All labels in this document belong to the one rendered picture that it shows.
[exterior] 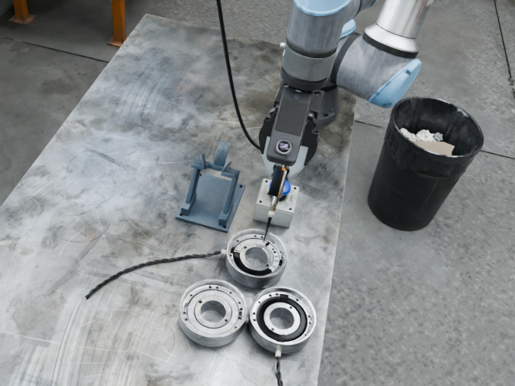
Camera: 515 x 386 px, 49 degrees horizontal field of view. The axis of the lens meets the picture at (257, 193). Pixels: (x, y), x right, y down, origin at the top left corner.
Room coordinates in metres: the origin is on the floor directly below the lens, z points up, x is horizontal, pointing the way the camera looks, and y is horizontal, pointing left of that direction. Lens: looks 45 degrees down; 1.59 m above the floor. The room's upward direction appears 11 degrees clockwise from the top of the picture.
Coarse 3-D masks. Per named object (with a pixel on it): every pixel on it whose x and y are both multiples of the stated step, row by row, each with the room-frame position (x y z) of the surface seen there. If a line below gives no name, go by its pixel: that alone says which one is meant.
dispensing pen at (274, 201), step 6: (276, 168) 0.69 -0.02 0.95; (276, 174) 0.69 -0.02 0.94; (282, 174) 0.69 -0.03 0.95; (276, 180) 0.68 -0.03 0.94; (270, 186) 0.68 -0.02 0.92; (276, 186) 0.68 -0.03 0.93; (270, 192) 0.67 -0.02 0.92; (276, 192) 0.67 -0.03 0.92; (276, 198) 0.68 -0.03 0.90; (276, 204) 0.67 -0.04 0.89; (270, 210) 0.67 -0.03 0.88; (270, 216) 0.66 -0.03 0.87; (270, 222) 0.65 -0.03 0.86
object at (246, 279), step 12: (252, 228) 0.65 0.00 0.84; (240, 240) 0.63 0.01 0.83; (264, 240) 0.64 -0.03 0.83; (276, 240) 0.64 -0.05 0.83; (228, 252) 0.59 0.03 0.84; (240, 252) 0.60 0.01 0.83; (252, 252) 0.62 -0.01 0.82; (264, 252) 0.62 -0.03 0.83; (228, 264) 0.57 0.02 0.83; (264, 264) 0.59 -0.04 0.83; (240, 276) 0.55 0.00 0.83; (252, 276) 0.55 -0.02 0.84; (264, 276) 0.55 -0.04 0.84; (276, 276) 0.57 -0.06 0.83
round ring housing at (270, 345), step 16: (272, 288) 0.54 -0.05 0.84; (288, 288) 0.54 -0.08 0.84; (256, 304) 0.51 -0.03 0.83; (272, 304) 0.51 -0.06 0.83; (304, 304) 0.52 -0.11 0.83; (256, 320) 0.48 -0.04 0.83; (288, 320) 0.51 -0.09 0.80; (256, 336) 0.45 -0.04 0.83; (304, 336) 0.47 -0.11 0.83; (288, 352) 0.44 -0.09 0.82
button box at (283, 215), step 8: (264, 184) 0.76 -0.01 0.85; (264, 192) 0.74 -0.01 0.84; (296, 192) 0.76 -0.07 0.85; (264, 200) 0.72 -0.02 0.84; (280, 200) 0.73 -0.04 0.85; (288, 200) 0.73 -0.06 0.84; (296, 200) 0.74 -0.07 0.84; (256, 208) 0.71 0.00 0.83; (264, 208) 0.71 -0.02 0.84; (280, 208) 0.71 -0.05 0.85; (288, 208) 0.71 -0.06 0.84; (256, 216) 0.71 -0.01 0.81; (264, 216) 0.71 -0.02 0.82; (280, 216) 0.71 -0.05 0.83; (288, 216) 0.71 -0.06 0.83; (280, 224) 0.71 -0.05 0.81; (288, 224) 0.71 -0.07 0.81
